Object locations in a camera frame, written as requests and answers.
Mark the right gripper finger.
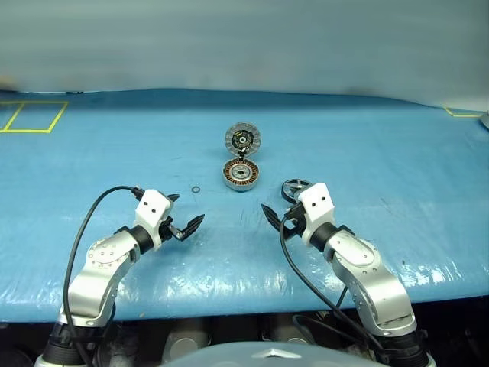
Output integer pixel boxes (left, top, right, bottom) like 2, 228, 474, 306
261, 203, 286, 232

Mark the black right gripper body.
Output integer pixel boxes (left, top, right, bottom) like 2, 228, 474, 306
280, 203, 309, 239

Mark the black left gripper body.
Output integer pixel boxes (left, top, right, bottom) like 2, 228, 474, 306
159, 214, 184, 242

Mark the black spoked ring part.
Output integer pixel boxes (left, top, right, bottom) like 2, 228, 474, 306
281, 178, 313, 203

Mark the silver motor stator housing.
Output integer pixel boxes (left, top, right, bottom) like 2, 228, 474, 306
221, 159, 261, 193

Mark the blue plastic table cover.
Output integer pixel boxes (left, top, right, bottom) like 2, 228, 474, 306
0, 88, 489, 324

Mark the grey rounded shape under table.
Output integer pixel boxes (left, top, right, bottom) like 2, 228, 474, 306
263, 315, 306, 345
162, 319, 211, 364

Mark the grey robot torso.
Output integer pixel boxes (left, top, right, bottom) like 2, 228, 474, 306
164, 341, 383, 367

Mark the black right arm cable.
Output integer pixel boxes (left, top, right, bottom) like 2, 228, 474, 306
278, 217, 390, 367

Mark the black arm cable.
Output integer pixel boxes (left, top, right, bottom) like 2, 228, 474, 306
62, 185, 144, 367
278, 217, 390, 367

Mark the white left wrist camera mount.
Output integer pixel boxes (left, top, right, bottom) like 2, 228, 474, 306
134, 189, 173, 249

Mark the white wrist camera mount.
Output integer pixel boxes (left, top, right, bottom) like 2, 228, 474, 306
296, 182, 336, 244
134, 189, 173, 249

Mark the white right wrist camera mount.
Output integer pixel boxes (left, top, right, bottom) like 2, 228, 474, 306
296, 182, 336, 244

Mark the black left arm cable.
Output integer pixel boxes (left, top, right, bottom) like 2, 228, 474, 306
62, 185, 144, 367

